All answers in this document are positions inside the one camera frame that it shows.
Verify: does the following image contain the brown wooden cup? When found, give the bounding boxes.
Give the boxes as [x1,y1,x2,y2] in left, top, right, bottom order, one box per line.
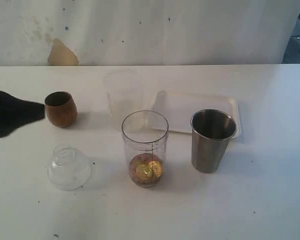
[44,91,78,128]

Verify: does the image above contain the clear plastic shaker lid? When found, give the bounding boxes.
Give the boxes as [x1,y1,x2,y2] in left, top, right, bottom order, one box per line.
[47,143,92,191]

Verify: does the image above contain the clear plastic shaker cup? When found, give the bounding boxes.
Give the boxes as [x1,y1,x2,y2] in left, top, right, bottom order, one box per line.
[121,110,170,189]

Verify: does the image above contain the gold foil-wrapped chocolate coins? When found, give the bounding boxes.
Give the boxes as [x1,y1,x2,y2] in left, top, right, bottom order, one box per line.
[128,152,164,188]

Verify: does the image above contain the stainless steel cup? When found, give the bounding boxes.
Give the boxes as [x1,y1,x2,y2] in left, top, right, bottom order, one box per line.
[190,109,237,174]

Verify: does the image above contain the translucent plastic beaker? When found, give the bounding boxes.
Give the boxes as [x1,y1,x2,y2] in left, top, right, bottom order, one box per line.
[102,68,144,131]

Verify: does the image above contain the white rectangular tray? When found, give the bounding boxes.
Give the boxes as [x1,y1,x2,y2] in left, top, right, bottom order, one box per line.
[151,90,242,139]

